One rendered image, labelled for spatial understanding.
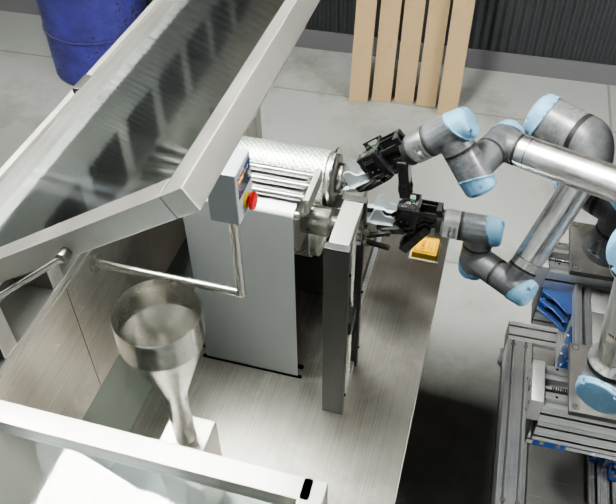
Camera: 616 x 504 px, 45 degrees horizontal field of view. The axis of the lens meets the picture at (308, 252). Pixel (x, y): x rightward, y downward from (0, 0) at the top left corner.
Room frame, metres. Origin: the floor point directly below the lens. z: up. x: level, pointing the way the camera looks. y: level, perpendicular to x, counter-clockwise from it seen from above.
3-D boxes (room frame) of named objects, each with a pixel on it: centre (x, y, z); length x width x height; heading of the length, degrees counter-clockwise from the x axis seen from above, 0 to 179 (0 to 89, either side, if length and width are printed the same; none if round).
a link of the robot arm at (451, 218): (1.38, -0.36, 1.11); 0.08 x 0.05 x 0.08; 164
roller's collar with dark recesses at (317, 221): (1.15, -0.02, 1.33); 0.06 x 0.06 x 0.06; 74
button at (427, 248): (1.49, -0.34, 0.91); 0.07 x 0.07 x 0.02; 74
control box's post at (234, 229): (0.88, 0.12, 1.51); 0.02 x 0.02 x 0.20
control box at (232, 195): (0.88, 0.11, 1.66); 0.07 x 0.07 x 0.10; 74
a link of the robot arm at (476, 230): (1.36, -0.44, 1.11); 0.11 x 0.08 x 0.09; 74
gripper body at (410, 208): (1.40, -0.29, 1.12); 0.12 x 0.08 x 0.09; 74
